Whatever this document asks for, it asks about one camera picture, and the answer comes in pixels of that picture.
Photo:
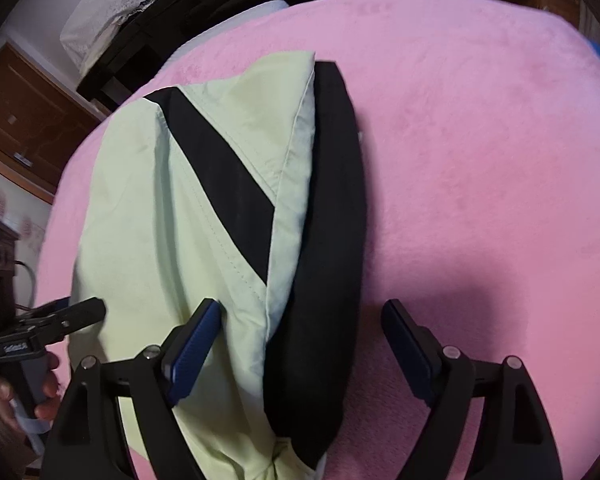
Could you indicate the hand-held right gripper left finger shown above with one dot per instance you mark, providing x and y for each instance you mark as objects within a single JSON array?
[{"x": 195, "y": 350}]

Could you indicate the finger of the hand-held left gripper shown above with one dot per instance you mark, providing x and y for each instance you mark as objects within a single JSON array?
[
  {"x": 77, "y": 316},
  {"x": 45, "y": 310}
]

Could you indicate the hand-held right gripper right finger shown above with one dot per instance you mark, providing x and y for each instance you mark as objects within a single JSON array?
[{"x": 407, "y": 345}]

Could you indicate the light green and black jacket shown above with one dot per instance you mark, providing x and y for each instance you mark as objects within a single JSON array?
[{"x": 155, "y": 210}]

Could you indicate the person's left hand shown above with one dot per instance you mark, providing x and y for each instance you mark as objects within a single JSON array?
[{"x": 51, "y": 375}]

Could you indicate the brown wooden door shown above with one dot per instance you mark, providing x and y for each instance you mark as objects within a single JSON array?
[{"x": 25, "y": 110}]

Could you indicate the pink blanket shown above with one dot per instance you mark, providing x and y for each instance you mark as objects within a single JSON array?
[{"x": 480, "y": 160}]

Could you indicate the black headboard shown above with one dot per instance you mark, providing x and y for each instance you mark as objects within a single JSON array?
[{"x": 145, "y": 45}]

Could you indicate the white lace cloth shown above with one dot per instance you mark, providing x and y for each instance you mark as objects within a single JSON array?
[{"x": 115, "y": 10}]

